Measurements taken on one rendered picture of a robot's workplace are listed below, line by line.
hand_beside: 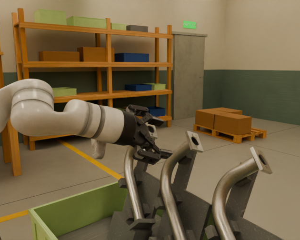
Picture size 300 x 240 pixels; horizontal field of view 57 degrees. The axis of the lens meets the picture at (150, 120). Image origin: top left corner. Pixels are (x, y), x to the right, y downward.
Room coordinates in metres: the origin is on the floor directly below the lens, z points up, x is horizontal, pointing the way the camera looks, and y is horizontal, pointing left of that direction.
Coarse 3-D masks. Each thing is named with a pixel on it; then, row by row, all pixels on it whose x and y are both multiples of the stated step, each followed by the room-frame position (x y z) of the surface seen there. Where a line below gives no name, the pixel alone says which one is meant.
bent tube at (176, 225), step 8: (192, 136) 0.68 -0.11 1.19; (184, 144) 0.68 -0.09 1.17; (192, 144) 0.66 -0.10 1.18; (200, 144) 0.68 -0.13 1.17; (176, 152) 0.69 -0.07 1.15; (184, 152) 0.68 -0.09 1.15; (168, 160) 0.71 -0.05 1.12; (176, 160) 0.70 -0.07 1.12; (168, 168) 0.70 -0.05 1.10; (160, 176) 0.71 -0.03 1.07; (168, 176) 0.70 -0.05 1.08; (160, 184) 0.70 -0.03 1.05; (168, 184) 0.69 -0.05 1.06; (168, 192) 0.67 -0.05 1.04; (168, 200) 0.66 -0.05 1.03; (168, 208) 0.64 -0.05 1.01; (176, 208) 0.65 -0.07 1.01; (168, 216) 0.63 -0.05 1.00; (176, 216) 0.63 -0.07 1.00; (176, 224) 0.61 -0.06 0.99; (176, 232) 0.60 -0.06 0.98; (184, 232) 0.60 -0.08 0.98
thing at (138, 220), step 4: (136, 220) 0.68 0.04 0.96; (140, 220) 0.68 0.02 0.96; (144, 220) 0.68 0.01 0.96; (148, 220) 0.69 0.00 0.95; (152, 220) 0.70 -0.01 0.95; (132, 224) 0.69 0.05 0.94; (136, 224) 0.67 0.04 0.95; (140, 224) 0.68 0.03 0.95; (144, 224) 0.69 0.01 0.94; (148, 224) 0.70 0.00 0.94; (152, 224) 0.70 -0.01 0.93; (132, 228) 0.69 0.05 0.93; (136, 228) 0.69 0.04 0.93; (140, 228) 0.70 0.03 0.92; (144, 228) 0.71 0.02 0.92; (148, 228) 0.71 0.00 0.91
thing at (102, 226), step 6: (156, 216) 0.89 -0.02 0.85; (96, 222) 0.85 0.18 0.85; (102, 222) 0.85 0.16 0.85; (108, 222) 0.85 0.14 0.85; (156, 222) 0.85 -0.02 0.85; (84, 228) 0.82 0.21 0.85; (90, 228) 0.82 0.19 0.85; (96, 228) 0.82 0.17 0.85; (102, 228) 0.82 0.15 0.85; (108, 228) 0.82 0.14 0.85; (156, 228) 0.82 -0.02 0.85; (66, 234) 0.78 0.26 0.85; (72, 234) 0.78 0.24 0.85; (78, 234) 0.78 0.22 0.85; (84, 234) 0.78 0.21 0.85; (90, 234) 0.78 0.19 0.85; (96, 234) 0.78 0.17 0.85; (102, 234) 0.78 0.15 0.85; (156, 234) 0.78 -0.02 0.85
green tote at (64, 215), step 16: (96, 192) 0.87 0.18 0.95; (112, 192) 0.91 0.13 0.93; (32, 208) 0.74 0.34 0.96; (48, 208) 0.76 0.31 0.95; (64, 208) 0.80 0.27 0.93; (80, 208) 0.83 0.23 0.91; (96, 208) 0.87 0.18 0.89; (112, 208) 0.91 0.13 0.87; (32, 224) 0.73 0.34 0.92; (48, 224) 0.76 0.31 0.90; (64, 224) 0.79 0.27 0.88; (80, 224) 0.83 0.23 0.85; (208, 224) 0.74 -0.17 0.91
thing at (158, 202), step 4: (176, 196) 0.68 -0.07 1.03; (180, 196) 0.69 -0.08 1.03; (156, 200) 0.68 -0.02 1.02; (160, 200) 0.68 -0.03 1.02; (176, 200) 0.67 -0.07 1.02; (180, 200) 0.68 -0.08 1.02; (156, 204) 0.67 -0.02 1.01; (160, 204) 0.67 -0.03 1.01; (176, 204) 0.68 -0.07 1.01; (156, 208) 0.67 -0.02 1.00; (160, 208) 0.67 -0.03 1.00; (164, 208) 0.68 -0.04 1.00; (188, 232) 0.61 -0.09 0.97; (192, 232) 0.61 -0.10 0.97; (168, 236) 0.60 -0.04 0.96; (172, 236) 0.61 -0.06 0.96; (188, 236) 0.60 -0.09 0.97; (192, 236) 0.60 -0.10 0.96
